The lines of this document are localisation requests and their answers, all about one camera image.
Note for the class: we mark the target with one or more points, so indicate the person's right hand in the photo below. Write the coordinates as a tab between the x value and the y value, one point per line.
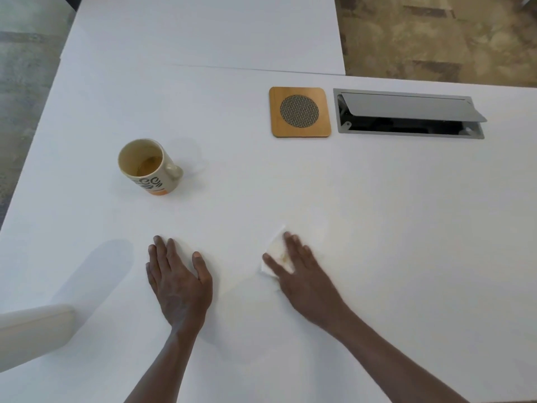
310	289

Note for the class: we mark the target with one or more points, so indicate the person's left hand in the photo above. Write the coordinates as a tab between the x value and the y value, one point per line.
180	289

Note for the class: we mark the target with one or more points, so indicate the white paper towel sheet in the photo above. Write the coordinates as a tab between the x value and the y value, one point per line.
277	247

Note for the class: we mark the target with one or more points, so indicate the cream coffee mug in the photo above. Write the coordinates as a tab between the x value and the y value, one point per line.
153	184

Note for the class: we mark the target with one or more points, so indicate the white paper towel roll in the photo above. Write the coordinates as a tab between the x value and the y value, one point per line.
33	335

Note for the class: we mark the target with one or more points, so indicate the square wooden coaster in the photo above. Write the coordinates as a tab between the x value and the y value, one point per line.
277	130

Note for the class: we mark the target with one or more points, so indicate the person's right forearm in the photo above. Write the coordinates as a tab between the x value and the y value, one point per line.
390	360

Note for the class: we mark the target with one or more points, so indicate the large white table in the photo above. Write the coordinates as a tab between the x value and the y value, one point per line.
377	205

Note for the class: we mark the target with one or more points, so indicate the narrow white table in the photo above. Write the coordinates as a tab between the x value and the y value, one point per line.
201	29

